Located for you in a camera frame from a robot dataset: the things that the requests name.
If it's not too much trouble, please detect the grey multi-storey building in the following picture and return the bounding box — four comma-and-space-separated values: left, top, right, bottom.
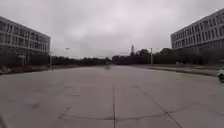
170, 8, 224, 65
0, 15, 52, 67

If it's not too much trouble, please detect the row of parked bicycles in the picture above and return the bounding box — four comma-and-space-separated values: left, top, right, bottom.
0, 63, 54, 75

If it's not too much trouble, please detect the street lamp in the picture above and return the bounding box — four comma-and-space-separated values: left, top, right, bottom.
64, 46, 71, 60

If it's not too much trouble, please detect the grey paved plaza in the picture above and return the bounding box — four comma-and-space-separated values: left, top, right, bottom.
0, 64, 224, 128

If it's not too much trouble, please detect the pole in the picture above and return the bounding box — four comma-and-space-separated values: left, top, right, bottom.
149, 47, 154, 66

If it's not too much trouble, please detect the tower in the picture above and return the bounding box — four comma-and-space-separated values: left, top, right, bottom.
130, 44, 135, 57

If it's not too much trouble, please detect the row of trees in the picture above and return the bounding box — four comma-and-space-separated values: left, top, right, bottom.
49, 47, 178, 66

